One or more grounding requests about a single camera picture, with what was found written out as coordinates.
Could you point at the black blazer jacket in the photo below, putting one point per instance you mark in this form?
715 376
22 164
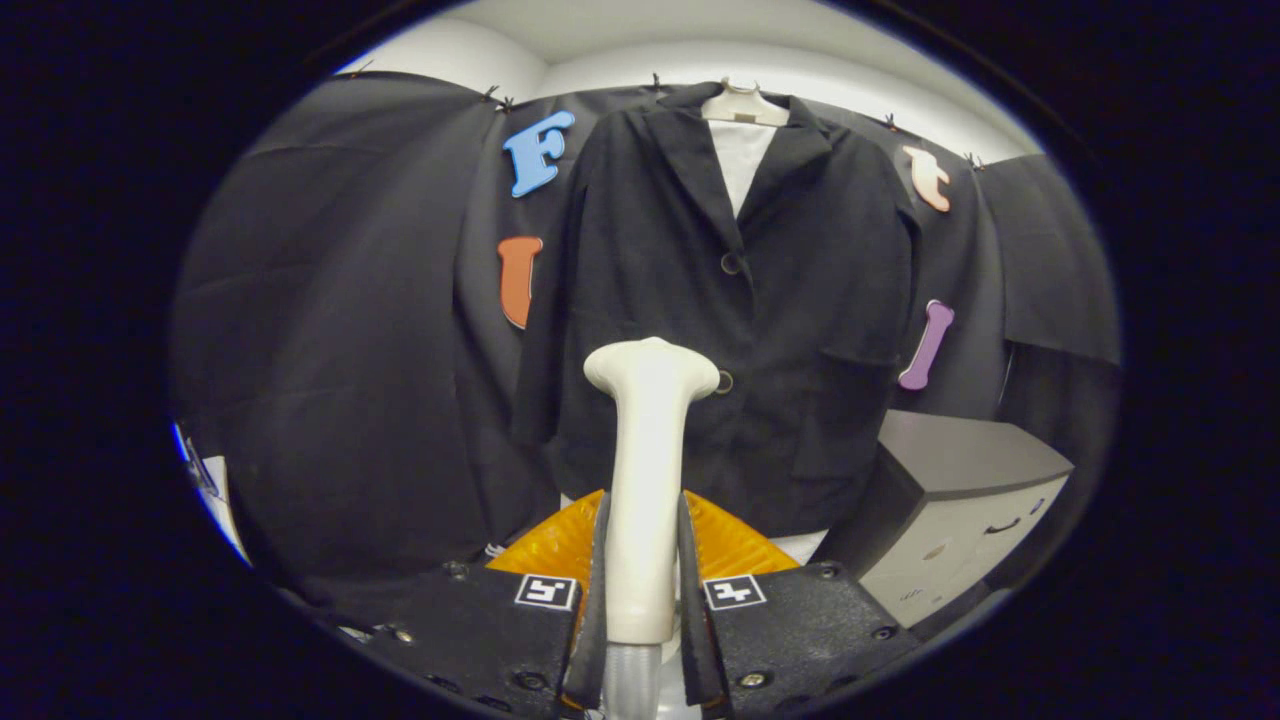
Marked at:
800 300

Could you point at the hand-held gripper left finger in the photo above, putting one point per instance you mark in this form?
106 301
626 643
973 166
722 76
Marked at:
597 620

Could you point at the white panel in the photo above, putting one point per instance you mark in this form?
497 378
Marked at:
215 490

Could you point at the white garment steamer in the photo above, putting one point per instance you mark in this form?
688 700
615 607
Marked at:
648 460

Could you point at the white clothes hanger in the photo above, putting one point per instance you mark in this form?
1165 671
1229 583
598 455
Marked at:
745 105

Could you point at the black backdrop cloth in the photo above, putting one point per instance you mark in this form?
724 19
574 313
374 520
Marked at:
330 300

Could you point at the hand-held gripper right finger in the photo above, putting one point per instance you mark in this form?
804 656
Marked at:
690 620

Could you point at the grey and beige cabinet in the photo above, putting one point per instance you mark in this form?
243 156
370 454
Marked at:
960 450

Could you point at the white shirt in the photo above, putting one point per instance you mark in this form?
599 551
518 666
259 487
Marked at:
740 160

